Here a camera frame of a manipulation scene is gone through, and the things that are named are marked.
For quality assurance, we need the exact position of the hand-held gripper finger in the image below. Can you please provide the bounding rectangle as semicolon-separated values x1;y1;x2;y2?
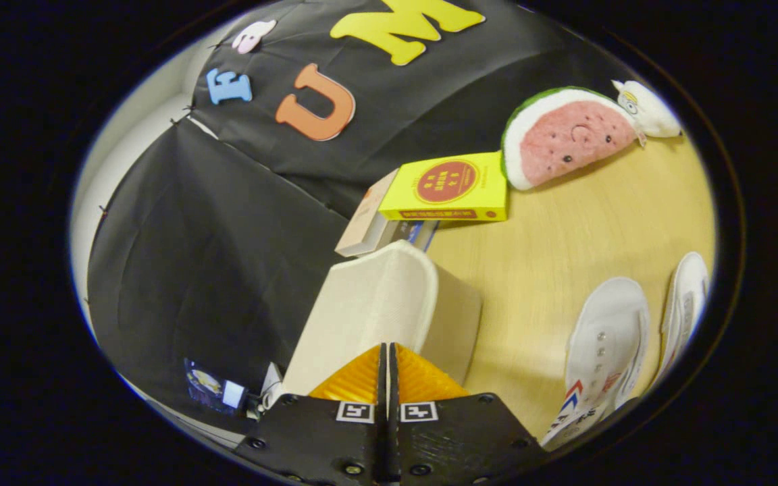
235;343;390;486
389;343;548;486

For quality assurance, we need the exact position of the beige fabric storage box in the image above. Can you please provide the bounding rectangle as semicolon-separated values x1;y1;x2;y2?
282;240;483;399

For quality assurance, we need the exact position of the white canvas shoe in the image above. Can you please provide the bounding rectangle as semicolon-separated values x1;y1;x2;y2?
622;252;710;406
541;277;651;450

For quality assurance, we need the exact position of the white flat device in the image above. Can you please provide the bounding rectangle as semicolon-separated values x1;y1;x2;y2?
259;362;285;409

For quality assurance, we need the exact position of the blue cover book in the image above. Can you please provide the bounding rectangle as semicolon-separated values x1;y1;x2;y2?
379;219;439;252

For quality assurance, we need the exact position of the beige book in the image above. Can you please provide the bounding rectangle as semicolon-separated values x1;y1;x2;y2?
334;169;400;258

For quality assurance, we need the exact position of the lit display screen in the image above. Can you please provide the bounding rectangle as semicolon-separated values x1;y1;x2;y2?
184;358;249;414

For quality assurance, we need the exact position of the yellow book red circle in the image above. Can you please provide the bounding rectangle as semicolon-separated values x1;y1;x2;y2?
379;151;509;222

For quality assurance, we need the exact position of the black backdrop cloth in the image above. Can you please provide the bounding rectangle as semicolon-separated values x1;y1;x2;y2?
86;0;640;433

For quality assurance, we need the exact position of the watermelon slice plush toy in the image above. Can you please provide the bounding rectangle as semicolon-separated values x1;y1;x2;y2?
501;86;640;191

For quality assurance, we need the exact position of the white plush toy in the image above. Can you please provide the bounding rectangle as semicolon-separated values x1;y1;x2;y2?
611;80;682;139

